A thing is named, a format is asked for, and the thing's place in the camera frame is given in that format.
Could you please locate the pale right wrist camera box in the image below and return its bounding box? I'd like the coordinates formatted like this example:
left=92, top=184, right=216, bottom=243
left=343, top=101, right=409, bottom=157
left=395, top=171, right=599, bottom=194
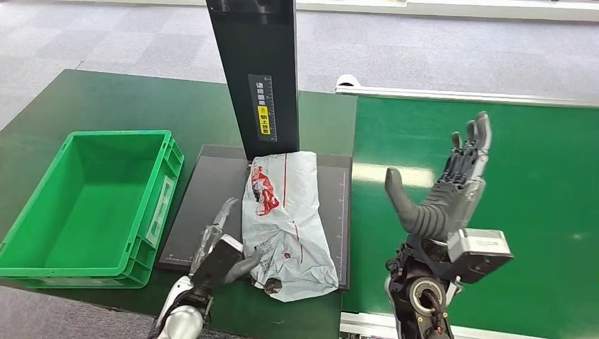
left=447, top=228, right=515, bottom=285

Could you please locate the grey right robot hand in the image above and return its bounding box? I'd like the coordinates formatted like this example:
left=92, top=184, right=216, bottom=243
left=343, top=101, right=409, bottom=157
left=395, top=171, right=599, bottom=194
left=384, top=111, right=493, bottom=242

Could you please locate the flat scale platform with ruler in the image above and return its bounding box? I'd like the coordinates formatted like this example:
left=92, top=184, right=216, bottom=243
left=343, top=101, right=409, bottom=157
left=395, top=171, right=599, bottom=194
left=158, top=143, right=352, bottom=292

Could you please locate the green plastic crate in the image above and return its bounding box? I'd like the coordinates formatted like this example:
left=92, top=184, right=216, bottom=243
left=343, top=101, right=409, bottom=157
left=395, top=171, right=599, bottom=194
left=0, top=130, right=185, bottom=290

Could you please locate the black yellow column label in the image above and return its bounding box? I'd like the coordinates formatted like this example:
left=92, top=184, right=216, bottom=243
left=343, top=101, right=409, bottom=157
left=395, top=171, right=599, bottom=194
left=247, top=73, right=278, bottom=143

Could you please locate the pale window sill ledge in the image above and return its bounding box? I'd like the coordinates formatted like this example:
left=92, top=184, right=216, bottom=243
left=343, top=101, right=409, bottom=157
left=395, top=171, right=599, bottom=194
left=295, top=0, right=599, bottom=23

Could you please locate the aluminium conveyor side rail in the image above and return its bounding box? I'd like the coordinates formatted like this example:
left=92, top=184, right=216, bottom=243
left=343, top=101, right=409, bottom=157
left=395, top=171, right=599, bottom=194
left=339, top=311, right=544, bottom=339
left=334, top=85, right=599, bottom=109

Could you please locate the green conveyor belt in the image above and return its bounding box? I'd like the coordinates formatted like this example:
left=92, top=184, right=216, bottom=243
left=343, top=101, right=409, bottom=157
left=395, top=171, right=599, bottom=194
left=341, top=95, right=599, bottom=339

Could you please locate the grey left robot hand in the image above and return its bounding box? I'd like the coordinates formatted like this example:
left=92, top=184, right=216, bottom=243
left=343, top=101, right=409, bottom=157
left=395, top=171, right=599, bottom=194
left=189, top=197, right=263, bottom=292

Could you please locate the black machine column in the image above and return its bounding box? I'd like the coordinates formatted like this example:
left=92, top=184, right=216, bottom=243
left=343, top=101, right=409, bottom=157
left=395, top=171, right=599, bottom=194
left=205, top=0, right=300, bottom=162

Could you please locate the white plastic mailer package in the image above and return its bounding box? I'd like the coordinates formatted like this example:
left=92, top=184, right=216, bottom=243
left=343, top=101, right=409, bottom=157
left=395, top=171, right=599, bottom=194
left=241, top=150, right=340, bottom=303

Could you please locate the white conveyor end cap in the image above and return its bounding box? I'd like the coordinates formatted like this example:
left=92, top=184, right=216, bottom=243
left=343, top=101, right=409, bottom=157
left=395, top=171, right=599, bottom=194
left=336, top=73, right=362, bottom=90

